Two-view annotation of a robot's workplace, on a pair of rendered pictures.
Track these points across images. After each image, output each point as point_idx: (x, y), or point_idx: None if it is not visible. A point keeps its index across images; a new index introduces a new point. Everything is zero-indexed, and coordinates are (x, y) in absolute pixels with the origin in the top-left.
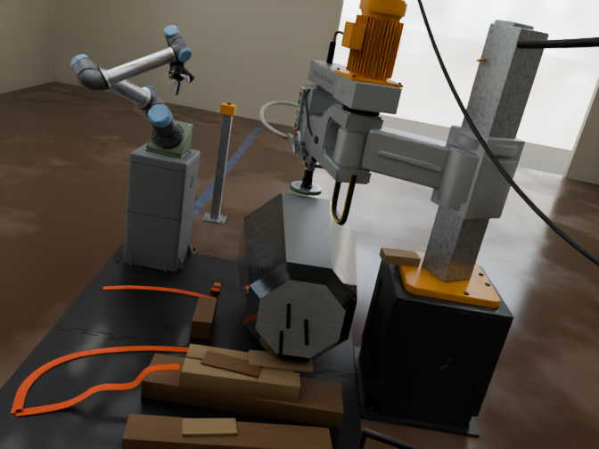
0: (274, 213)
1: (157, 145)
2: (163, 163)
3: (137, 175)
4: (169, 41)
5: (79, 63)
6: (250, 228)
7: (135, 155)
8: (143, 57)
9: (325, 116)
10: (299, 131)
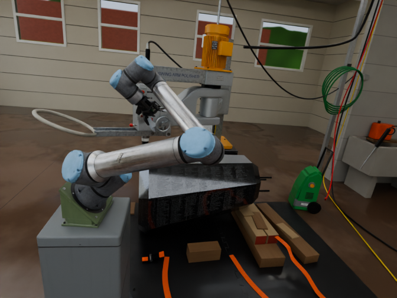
0: (180, 170)
1: (100, 211)
2: (127, 214)
3: (122, 250)
4: (152, 75)
5: (215, 139)
6: (179, 189)
7: (121, 232)
8: (180, 101)
9: (192, 97)
10: (163, 116)
